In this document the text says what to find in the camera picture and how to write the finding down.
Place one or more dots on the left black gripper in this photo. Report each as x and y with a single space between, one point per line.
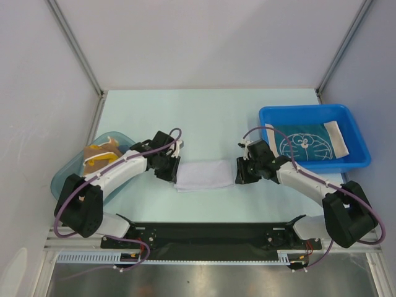
170 176

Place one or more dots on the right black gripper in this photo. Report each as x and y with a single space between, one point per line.
243 171

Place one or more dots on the lavender white cloth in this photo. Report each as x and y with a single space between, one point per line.
204 175

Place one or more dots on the orange brown towel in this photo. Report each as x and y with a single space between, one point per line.
99 154

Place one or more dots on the Doraemon teal beige towel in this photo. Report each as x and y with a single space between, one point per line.
311 142

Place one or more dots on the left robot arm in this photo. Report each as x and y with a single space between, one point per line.
80 207

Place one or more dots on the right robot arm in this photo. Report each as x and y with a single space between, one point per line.
347 215

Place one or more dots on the teal translucent basket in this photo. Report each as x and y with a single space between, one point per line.
76 165

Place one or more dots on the blue plastic bin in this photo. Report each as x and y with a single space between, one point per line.
359 156

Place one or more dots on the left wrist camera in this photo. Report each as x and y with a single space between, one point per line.
176 148

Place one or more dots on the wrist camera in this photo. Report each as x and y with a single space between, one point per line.
176 148
244 145

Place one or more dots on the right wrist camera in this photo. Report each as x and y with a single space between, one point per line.
244 145

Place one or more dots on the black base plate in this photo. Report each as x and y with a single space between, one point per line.
229 238

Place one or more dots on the white cable duct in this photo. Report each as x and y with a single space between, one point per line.
181 257

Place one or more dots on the aluminium front rail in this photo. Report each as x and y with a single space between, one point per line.
78 243

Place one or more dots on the right aluminium frame post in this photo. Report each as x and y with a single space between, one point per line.
342 49

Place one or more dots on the aluminium frame post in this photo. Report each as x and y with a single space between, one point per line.
342 49
74 45

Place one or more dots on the left aluminium frame post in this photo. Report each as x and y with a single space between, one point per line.
74 45

